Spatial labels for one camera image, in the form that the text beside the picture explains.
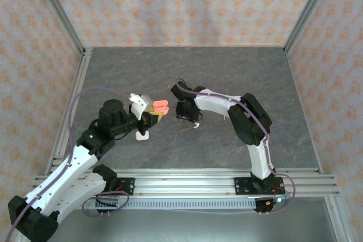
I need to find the aluminium frame post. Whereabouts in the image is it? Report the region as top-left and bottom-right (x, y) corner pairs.
(283, 0), (338, 53)
(29, 0), (86, 56)

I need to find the pink earbud charging case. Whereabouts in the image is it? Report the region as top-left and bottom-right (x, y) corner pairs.
(152, 99), (170, 114)

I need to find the aluminium table side rail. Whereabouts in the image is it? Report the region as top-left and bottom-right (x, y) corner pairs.
(45, 48), (93, 176)

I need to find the wide aluminium mounting rail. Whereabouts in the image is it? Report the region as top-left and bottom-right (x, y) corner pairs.
(29, 168), (340, 198)

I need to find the aluminium lower frame bar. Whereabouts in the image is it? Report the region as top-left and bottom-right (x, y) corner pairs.
(324, 196), (354, 242)

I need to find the grey slotted cable duct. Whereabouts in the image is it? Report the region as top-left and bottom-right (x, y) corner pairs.
(82, 198), (258, 210)

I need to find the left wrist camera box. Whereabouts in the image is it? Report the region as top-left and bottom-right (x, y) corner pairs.
(128, 93), (151, 120)

